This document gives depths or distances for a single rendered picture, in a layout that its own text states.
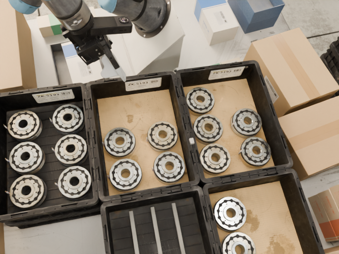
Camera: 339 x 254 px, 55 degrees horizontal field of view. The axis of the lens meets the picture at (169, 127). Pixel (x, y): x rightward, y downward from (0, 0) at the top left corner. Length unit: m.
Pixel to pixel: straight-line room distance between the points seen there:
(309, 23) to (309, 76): 1.45
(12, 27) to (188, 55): 0.69
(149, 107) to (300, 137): 0.54
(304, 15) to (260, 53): 1.50
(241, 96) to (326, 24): 1.67
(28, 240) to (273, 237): 0.80
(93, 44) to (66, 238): 0.66
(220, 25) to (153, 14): 0.35
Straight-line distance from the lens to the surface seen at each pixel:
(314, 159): 1.21
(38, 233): 1.24
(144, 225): 1.06
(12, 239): 1.26
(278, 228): 1.14
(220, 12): 1.51
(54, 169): 1.13
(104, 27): 0.87
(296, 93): 1.29
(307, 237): 1.11
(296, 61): 1.37
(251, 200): 1.12
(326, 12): 2.91
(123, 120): 1.15
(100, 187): 0.98
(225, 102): 1.22
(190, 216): 1.07
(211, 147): 1.11
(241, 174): 1.03
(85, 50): 0.89
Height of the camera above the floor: 1.88
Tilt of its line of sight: 67 degrees down
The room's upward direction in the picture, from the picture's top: 10 degrees clockwise
